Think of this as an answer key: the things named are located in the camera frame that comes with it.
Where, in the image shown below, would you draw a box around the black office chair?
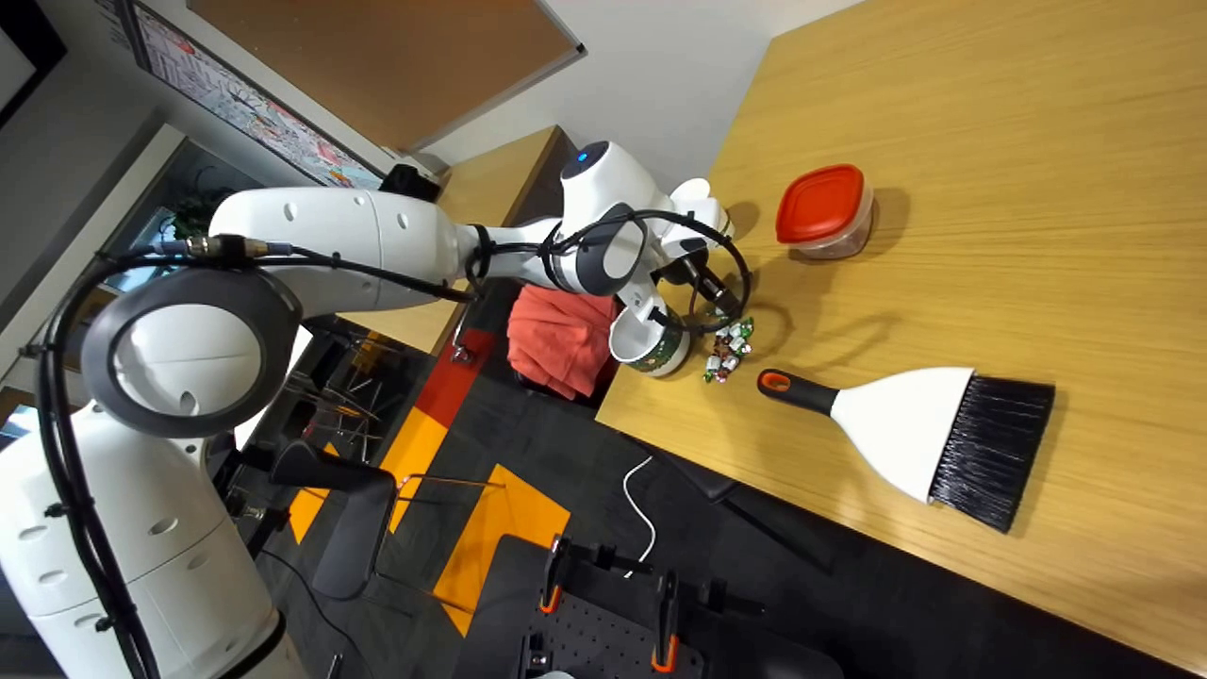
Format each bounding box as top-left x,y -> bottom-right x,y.
221,429 -> 402,609

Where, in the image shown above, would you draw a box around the colourful wall poster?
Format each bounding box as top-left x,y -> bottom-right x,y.
123,0 -> 394,193

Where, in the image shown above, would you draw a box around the white hand brush black bristles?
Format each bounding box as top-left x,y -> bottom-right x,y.
753,361 -> 1060,537

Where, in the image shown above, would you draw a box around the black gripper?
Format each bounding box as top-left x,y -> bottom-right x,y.
644,224 -> 753,335

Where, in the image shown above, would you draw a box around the white cable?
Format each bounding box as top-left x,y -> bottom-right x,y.
617,453 -> 665,574

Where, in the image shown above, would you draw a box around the red cloth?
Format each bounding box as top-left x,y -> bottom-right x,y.
503,283 -> 622,409

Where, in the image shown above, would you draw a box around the red lid plastic container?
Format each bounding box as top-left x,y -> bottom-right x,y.
772,162 -> 880,266

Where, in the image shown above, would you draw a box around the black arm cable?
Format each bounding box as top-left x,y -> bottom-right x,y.
35,204 -> 757,679

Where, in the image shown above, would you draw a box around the brown cork board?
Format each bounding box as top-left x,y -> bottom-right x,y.
185,0 -> 587,157

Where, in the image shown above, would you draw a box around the white paper cup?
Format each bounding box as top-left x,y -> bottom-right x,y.
668,173 -> 741,244

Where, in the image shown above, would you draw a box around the black stand with orange clamps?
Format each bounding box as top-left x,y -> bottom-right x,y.
516,537 -> 846,679

